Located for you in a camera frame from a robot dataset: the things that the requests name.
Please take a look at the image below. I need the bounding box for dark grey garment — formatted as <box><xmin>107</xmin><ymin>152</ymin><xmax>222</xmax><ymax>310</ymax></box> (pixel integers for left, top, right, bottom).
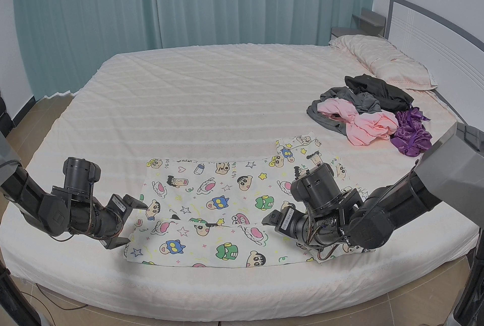
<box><xmin>306</xmin><ymin>87</ymin><xmax>382</xmax><ymax>136</ymax></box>

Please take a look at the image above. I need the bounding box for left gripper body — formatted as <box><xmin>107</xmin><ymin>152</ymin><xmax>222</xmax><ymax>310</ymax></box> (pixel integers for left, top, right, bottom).
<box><xmin>89</xmin><ymin>193</ymin><xmax>142</xmax><ymax>242</ymax></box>

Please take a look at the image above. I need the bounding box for white printed pyjama top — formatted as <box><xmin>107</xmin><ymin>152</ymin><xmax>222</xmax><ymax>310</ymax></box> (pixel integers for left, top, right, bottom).
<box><xmin>124</xmin><ymin>133</ymin><xmax>379</xmax><ymax>268</ymax></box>

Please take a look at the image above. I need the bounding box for black garment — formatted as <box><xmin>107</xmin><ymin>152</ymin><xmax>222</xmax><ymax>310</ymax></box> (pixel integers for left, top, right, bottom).
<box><xmin>344</xmin><ymin>74</ymin><xmax>414</xmax><ymax>113</ymax></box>

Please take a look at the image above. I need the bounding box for bed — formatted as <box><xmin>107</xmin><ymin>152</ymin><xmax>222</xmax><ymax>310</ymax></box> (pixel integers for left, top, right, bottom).
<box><xmin>0</xmin><ymin>0</ymin><xmax>484</xmax><ymax>321</ymax></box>

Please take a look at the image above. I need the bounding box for purple garment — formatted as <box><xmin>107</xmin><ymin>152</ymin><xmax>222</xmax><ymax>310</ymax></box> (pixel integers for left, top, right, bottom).
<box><xmin>390</xmin><ymin>107</ymin><xmax>433</xmax><ymax>157</ymax></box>

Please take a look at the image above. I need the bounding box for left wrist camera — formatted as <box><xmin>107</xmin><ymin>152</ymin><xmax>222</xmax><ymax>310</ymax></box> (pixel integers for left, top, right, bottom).
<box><xmin>99</xmin><ymin>235</ymin><xmax>132</xmax><ymax>250</ymax></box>

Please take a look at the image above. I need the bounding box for grey bedside table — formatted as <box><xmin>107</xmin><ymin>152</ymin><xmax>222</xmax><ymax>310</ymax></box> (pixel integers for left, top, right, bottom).
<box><xmin>331</xmin><ymin>7</ymin><xmax>387</xmax><ymax>40</ymax></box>

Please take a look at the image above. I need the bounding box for cream pillow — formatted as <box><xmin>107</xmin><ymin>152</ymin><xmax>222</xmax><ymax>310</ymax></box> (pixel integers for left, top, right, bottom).
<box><xmin>329</xmin><ymin>34</ymin><xmax>439</xmax><ymax>91</ymax></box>

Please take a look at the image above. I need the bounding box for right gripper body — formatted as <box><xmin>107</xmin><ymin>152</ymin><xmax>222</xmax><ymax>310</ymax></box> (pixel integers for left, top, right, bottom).
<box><xmin>270</xmin><ymin>207</ymin><xmax>316</xmax><ymax>244</ymax></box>

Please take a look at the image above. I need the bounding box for pink garment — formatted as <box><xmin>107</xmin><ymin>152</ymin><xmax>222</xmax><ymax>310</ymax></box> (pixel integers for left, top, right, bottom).
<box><xmin>317</xmin><ymin>98</ymin><xmax>401</xmax><ymax>147</ymax></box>

